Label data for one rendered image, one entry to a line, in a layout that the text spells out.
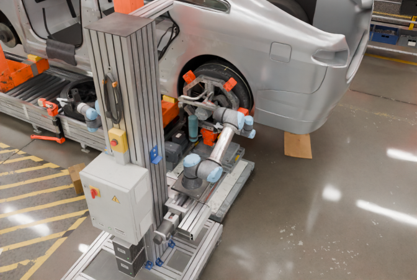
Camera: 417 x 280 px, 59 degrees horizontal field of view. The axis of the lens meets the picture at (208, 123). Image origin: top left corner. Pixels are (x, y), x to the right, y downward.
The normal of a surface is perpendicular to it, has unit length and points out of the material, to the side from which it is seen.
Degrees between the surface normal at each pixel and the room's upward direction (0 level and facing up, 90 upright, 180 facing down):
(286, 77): 90
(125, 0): 90
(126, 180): 0
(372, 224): 0
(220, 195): 0
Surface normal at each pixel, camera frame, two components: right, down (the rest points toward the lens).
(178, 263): 0.01, -0.81
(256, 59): -0.46, 0.52
